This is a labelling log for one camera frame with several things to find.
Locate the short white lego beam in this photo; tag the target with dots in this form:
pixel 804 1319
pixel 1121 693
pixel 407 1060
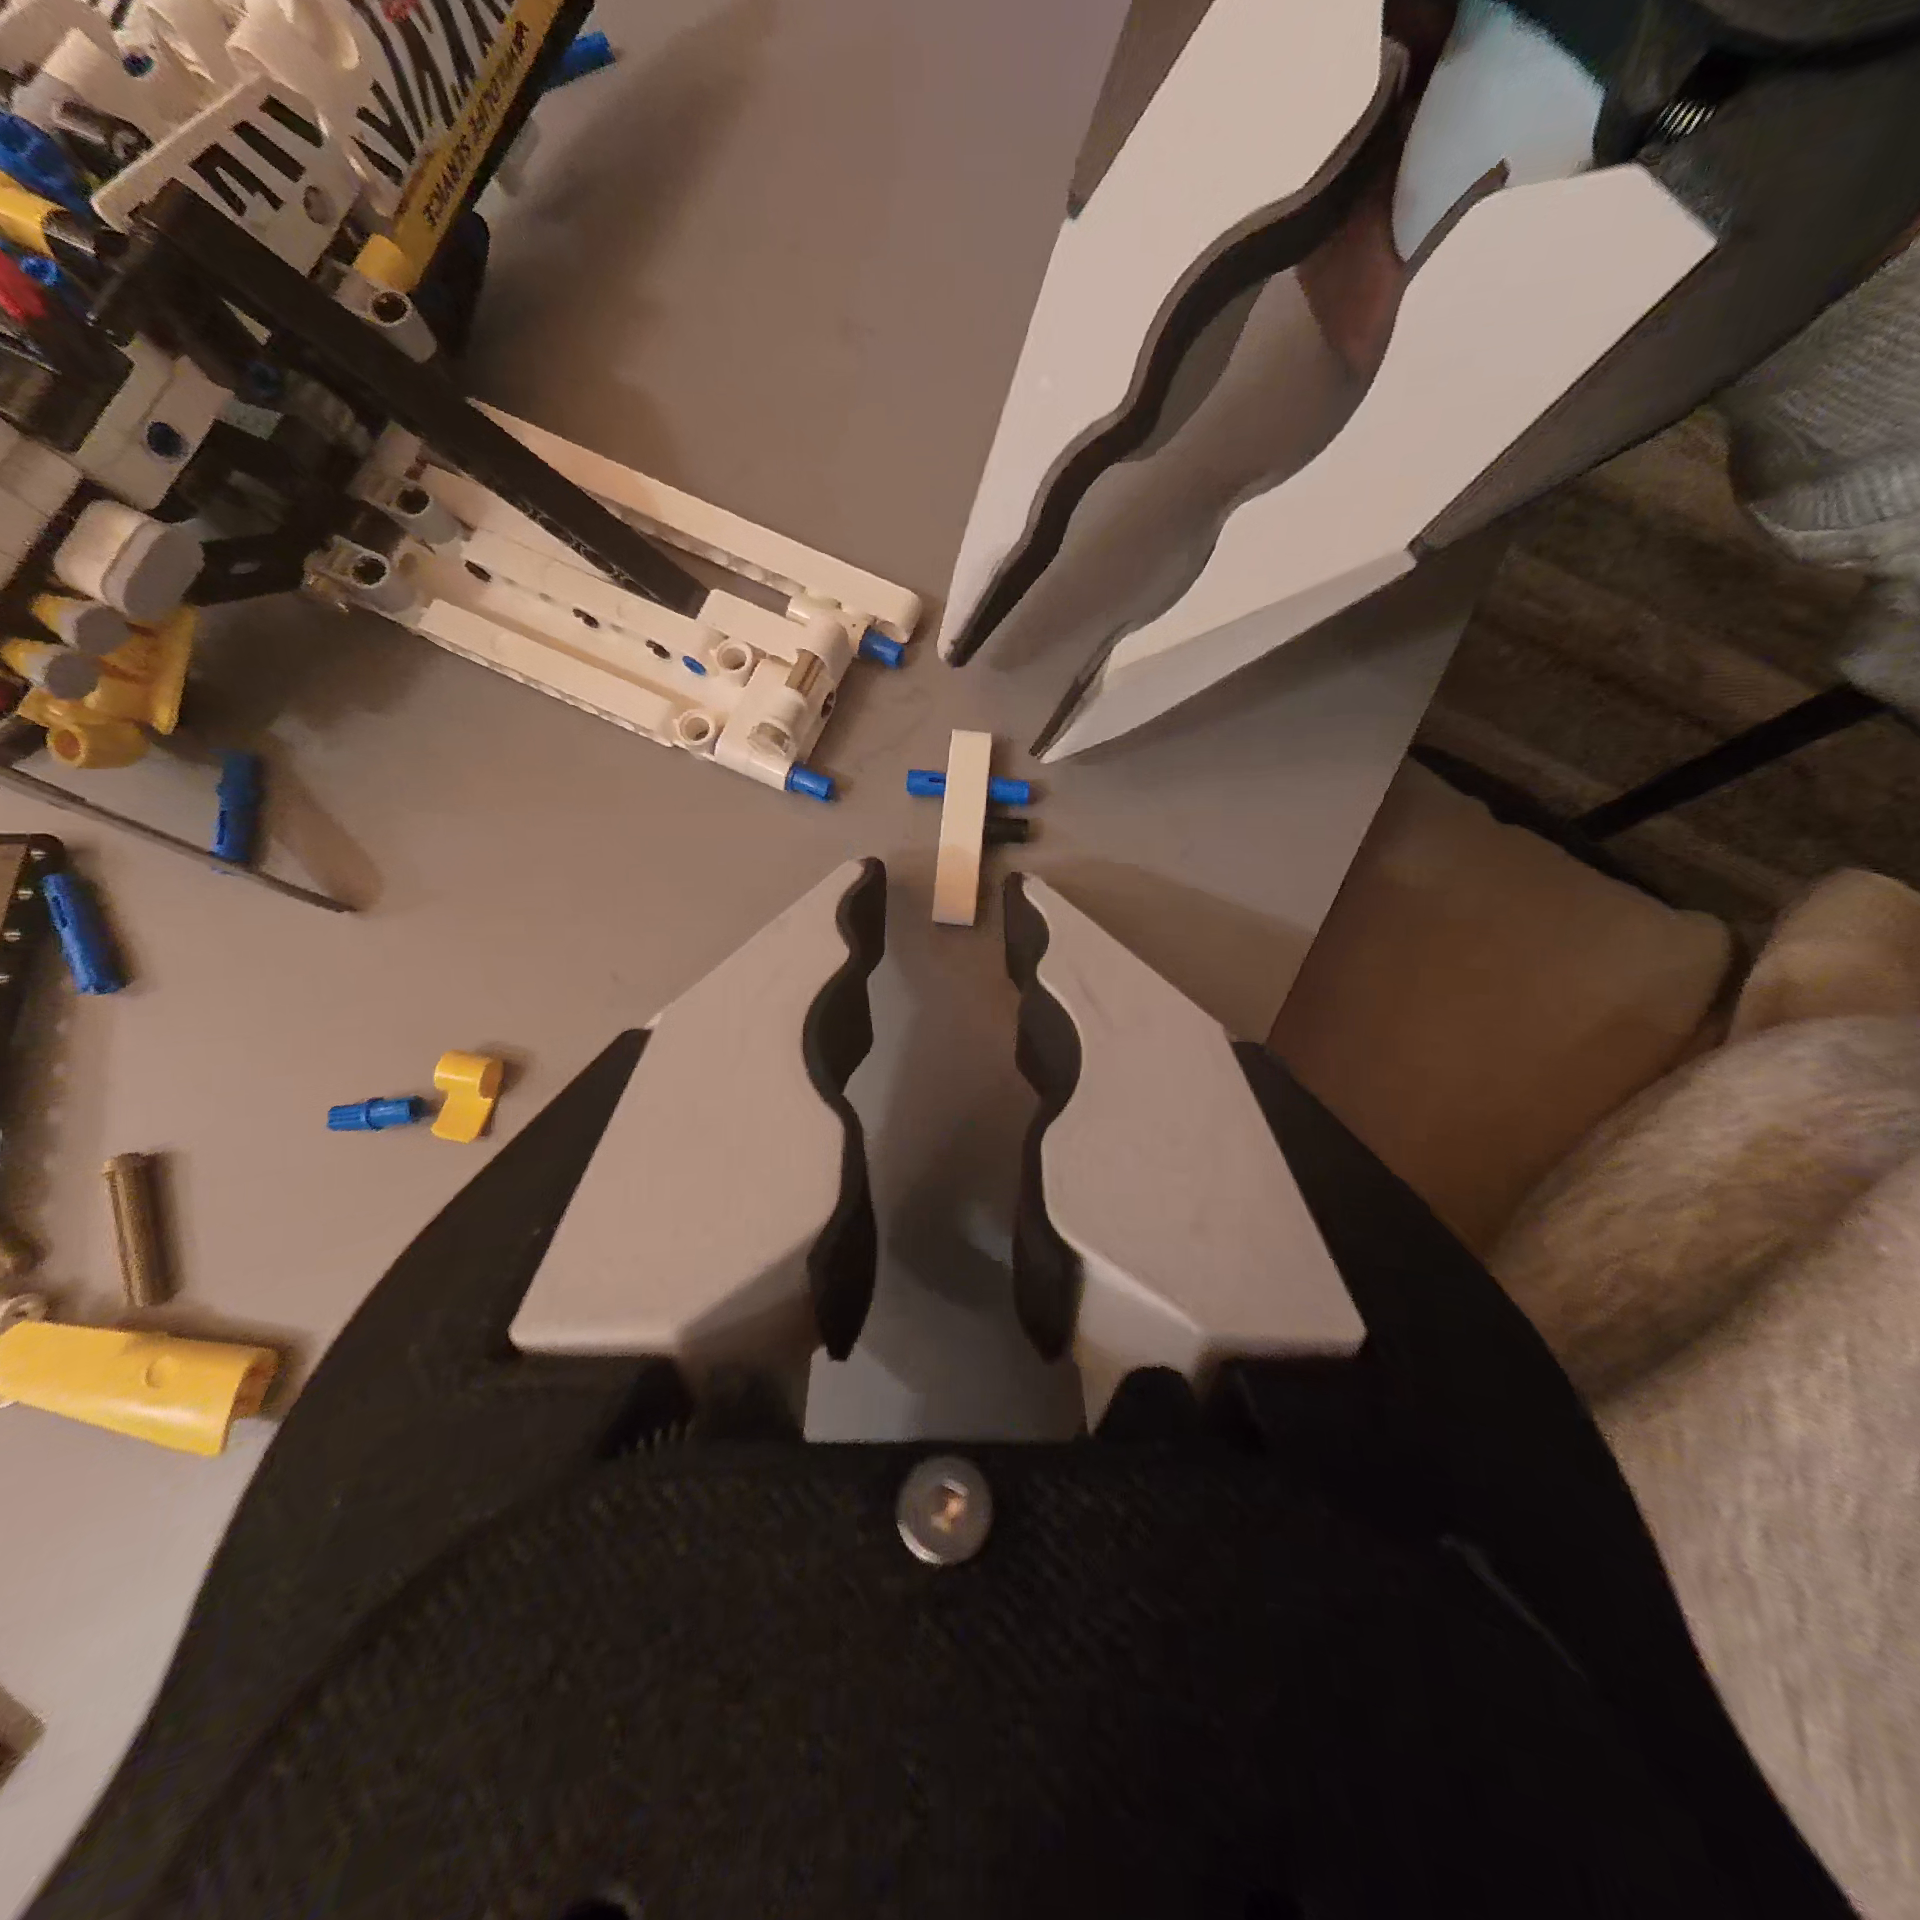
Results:
pixel 962 839

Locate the tan cushion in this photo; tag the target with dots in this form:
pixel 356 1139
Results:
pixel 1499 991

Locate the small yellow lego connector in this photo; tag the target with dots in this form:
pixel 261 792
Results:
pixel 469 1088

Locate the black metal bar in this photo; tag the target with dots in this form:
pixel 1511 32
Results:
pixel 1724 763

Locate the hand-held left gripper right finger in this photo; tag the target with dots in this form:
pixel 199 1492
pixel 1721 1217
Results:
pixel 1185 1201

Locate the long black lego beam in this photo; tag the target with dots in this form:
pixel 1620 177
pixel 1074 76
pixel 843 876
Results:
pixel 23 900

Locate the blue lego pin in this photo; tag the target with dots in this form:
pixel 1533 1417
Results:
pixel 83 930
pixel 233 810
pixel 375 1113

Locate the person's right hand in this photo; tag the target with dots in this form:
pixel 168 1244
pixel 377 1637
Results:
pixel 1348 300

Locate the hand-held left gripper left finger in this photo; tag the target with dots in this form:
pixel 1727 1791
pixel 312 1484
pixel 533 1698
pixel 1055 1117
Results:
pixel 690 1201

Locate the zebra striped lego helicopter model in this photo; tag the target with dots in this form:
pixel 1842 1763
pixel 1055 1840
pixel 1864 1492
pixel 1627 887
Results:
pixel 600 668

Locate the tan lego pin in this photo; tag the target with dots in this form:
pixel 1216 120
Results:
pixel 138 1229

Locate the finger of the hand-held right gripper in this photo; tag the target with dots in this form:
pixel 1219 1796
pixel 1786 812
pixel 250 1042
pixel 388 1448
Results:
pixel 1185 181
pixel 1499 329

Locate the yellow curved lego panel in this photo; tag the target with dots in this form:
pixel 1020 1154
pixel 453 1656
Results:
pixel 135 1388

